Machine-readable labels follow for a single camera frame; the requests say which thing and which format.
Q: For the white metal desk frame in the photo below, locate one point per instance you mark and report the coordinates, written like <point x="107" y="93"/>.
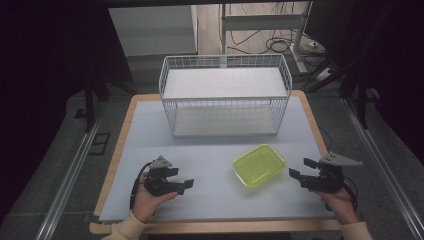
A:
<point x="263" y="22"/>

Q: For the yellow-green plastic container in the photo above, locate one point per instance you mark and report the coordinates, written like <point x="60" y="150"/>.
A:
<point x="259" y="165"/>

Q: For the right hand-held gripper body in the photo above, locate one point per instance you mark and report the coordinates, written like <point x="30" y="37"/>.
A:
<point x="328" y="178"/>

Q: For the pale blue table mat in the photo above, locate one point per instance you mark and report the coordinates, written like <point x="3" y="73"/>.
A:
<point x="206" y="200"/>

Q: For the white power strip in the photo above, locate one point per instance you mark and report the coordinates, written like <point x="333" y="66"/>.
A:
<point x="316" y="44"/>

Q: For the black floor plate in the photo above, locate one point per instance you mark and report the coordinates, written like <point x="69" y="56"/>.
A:
<point x="99" y="143"/>

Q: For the aluminium floor rail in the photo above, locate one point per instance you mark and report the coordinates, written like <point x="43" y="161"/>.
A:
<point x="66" y="186"/>
<point x="383" y="166"/>

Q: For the black stand leg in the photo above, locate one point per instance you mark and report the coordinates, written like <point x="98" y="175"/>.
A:
<point x="361" y="100"/>
<point x="89" y="103"/>

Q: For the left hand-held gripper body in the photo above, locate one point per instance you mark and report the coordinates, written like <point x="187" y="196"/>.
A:
<point x="156" y="181"/>

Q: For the person's left hand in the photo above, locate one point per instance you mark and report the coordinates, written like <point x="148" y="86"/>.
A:
<point x="146" y="200"/>

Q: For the person's right hand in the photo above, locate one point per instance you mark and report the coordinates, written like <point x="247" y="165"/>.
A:
<point x="337" y="203"/>

